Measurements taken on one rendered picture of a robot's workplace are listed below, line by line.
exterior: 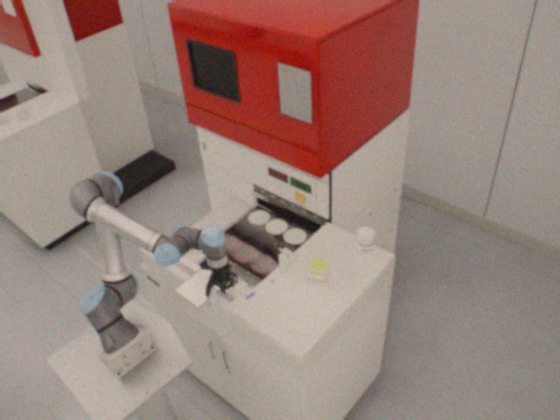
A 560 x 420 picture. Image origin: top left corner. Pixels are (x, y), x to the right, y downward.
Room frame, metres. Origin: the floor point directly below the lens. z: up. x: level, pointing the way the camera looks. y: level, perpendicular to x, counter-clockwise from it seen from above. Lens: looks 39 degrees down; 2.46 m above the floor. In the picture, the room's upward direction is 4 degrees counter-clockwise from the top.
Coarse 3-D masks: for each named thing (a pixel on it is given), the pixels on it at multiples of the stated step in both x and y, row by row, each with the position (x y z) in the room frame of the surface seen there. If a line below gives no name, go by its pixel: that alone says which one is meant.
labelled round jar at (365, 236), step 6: (360, 228) 1.52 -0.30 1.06; (366, 228) 1.52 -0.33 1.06; (360, 234) 1.48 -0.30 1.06; (366, 234) 1.48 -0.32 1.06; (372, 234) 1.48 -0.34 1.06; (360, 240) 1.47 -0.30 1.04; (366, 240) 1.46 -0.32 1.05; (372, 240) 1.47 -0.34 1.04; (360, 246) 1.47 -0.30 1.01; (366, 246) 1.46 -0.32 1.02; (372, 246) 1.47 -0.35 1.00; (360, 252) 1.47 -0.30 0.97; (366, 252) 1.46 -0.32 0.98
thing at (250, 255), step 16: (256, 208) 1.89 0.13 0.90; (240, 224) 1.78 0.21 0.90; (288, 224) 1.76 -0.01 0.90; (240, 240) 1.67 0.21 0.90; (256, 240) 1.66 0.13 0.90; (272, 240) 1.66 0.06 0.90; (304, 240) 1.64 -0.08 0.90; (240, 256) 1.57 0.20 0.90; (256, 256) 1.56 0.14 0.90; (272, 256) 1.56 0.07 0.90; (288, 256) 1.55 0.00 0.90; (256, 272) 1.47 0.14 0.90
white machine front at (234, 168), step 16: (208, 144) 2.18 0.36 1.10; (224, 144) 2.10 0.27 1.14; (240, 144) 2.02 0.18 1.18; (208, 160) 2.20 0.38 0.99; (224, 160) 2.11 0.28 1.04; (240, 160) 2.03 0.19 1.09; (256, 160) 1.96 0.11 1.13; (272, 160) 1.89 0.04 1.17; (208, 176) 2.21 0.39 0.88; (224, 176) 2.12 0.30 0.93; (240, 176) 2.04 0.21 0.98; (256, 176) 1.97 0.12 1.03; (272, 176) 1.89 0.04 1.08; (288, 176) 1.83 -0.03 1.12; (304, 176) 1.77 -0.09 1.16; (240, 192) 2.05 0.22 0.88; (272, 192) 1.90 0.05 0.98; (288, 192) 1.83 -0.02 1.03; (304, 192) 1.77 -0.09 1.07; (320, 192) 1.71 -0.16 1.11; (272, 208) 1.91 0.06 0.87; (304, 208) 1.78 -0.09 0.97; (320, 208) 1.71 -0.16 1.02; (304, 224) 1.78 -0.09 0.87
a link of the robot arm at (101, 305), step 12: (96, 288) 1.27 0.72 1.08; (108, 288) 1.29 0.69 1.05; (84, 300) 1.21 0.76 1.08; (96, 300) 1.21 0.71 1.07; (108, 300) 1.23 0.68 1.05; (120, 300) 1.27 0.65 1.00; (84, 312) 1.19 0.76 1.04; (96, 312) 1.18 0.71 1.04; (108, 312) 1.19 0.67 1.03; (120, 312) 1.22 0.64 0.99; (96, 324) 1.16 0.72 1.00
